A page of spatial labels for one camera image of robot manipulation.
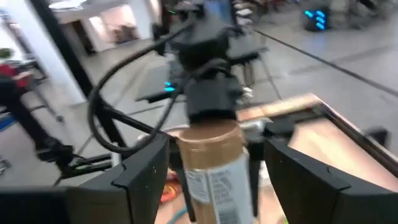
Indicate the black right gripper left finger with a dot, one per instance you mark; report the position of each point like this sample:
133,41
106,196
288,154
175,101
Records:
136,186

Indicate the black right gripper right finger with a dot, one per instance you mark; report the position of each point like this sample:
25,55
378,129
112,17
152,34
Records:
311,193

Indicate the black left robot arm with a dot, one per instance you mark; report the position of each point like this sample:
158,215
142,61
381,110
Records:
202,53

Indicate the black metal stand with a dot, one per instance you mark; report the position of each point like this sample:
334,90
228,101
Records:
25,121

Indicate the black aluminium table frame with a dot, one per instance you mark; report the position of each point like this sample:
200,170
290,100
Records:
348,126

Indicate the black diagonal frame post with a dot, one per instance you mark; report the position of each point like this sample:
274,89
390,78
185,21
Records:
62,43

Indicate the brown lid spice jar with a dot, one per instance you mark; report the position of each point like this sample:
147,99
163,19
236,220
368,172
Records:
214,174

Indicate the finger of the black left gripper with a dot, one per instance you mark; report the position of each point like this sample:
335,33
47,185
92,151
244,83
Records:
183,183
255,174

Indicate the blue lit background machine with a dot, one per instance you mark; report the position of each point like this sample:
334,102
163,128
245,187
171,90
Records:
317,18

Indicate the orange snack pack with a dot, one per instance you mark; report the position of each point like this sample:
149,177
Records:
170,191

